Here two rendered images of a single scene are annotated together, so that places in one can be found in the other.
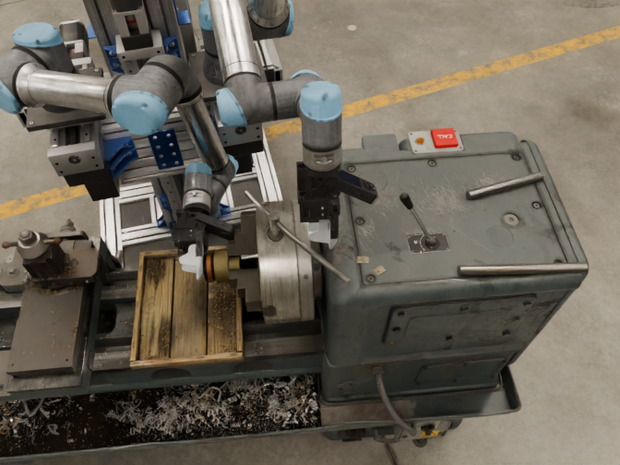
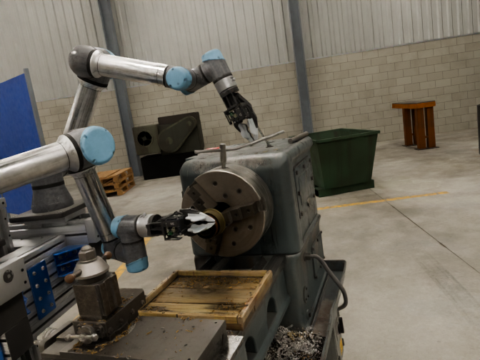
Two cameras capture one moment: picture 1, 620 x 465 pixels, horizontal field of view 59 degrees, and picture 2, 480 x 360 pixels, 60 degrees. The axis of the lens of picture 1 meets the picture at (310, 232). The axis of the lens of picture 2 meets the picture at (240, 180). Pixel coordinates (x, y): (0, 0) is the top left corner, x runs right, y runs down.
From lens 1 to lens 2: 1.61 m
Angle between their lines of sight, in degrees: 67
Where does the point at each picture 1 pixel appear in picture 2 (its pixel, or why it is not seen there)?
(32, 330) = (158, 346)
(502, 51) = not seen: hidden behind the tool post
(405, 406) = (326, 302)
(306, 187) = (234, 99)
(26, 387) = not seen: outside the picture
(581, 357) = not seen: hidden behind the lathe
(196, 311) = (214, 292)
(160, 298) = (184, 308)
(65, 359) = (213, 323)
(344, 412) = (319, 326)
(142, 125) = (106, 148)
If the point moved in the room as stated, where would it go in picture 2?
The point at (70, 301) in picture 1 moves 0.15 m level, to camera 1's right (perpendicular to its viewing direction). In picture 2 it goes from (148, 323) to (182, 293)
